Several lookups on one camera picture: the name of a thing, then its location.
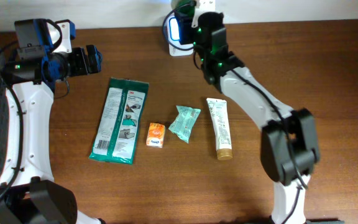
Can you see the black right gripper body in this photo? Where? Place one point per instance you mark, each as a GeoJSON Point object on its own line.
{"type": "Point", "coordinates": [191, 32]}

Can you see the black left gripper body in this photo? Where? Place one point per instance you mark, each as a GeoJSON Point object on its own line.
{"type": "Point", "coordinates": [78, 64]}

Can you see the green 3M gloves package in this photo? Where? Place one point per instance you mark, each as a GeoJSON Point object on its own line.
{"type": "Point", "coordinates": [118, 129]}

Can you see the white tube gold cap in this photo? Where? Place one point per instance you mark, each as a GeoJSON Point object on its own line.
{"type": "Point", "coordinates": [219, 117]}

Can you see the teal snack packet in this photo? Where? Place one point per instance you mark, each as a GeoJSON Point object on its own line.
{"type": "Point", "coordinates": [184, 122]}

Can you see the small orange carton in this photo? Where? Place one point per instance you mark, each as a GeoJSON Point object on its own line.
{"type": "Point", "coordinates": [155, 135]}

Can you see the green lid jar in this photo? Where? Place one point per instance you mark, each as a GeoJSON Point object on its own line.
{"type": "Point", "coordinates": [186, 7]}

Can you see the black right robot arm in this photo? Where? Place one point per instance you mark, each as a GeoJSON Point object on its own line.
{"type": "Point", "coordinates": [289, 143]}

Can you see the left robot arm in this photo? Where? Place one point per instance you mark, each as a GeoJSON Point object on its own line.
{"type": "Point", "coordinates": [28, 193]}

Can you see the white barcode scanner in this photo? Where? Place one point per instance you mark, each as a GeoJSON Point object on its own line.
{"type": "Point", "coordinates": [172, 33]}

